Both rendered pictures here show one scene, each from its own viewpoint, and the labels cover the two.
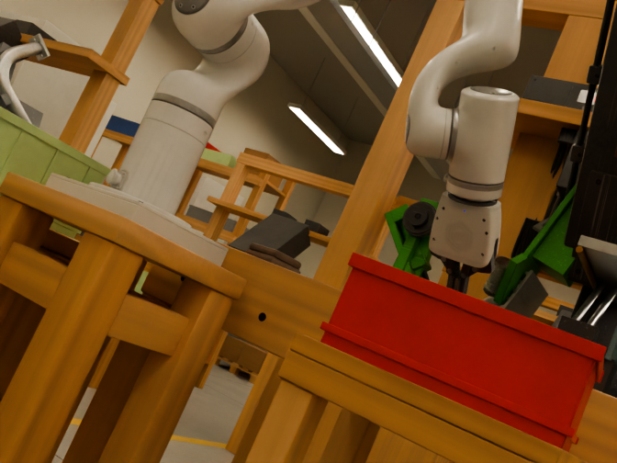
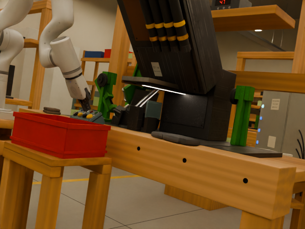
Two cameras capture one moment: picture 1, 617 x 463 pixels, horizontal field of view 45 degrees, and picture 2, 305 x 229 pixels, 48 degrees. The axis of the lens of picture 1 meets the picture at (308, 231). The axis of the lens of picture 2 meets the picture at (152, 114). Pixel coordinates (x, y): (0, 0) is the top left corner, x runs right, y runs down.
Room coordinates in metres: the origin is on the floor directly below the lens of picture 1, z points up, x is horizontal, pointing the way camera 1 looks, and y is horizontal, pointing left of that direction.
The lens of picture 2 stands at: (-0.27, -0.79, 1.01)
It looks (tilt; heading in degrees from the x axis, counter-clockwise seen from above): 1 degrees down; 9
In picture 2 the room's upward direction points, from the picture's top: 8 degrees clockwise
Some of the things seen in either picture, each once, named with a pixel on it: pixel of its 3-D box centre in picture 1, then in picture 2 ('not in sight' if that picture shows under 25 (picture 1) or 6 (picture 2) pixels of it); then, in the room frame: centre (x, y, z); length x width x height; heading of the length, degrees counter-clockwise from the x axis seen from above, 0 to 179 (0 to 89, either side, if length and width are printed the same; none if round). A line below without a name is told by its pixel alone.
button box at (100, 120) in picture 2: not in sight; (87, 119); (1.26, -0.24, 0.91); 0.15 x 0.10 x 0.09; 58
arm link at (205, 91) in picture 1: (217, 65); (4, 51); (1.33, 0.28, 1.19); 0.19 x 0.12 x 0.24; 153
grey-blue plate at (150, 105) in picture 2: (611, 361); (152, 116); (1.23, -0.55, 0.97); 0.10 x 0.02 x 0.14; 148
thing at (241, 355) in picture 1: (258, 365); not in sight; (10.95, -0.13, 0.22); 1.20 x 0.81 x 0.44; 150
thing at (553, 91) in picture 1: (557, 98); not in sight; (1.75, -0.43, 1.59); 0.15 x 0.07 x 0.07; 58
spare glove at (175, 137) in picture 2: not in sight; (176, 138); (1.00, -0.69, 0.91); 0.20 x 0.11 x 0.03; 47
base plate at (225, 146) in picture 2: not in sight; (157, 133); (1.41, -0.56, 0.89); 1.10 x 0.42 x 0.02; 58
